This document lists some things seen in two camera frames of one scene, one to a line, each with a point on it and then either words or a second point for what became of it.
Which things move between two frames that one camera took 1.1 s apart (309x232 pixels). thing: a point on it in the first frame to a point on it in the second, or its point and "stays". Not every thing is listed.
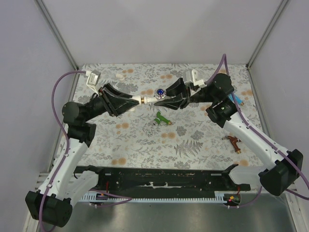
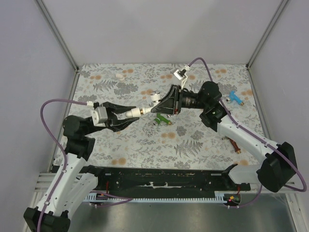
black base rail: [164, 181] stays
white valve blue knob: [160, 94] to [156, 99]
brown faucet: [233, 140] stays
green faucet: [161, 118] stays
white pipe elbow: [119, 76] stays
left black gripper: [122, 105] to [113, 123]
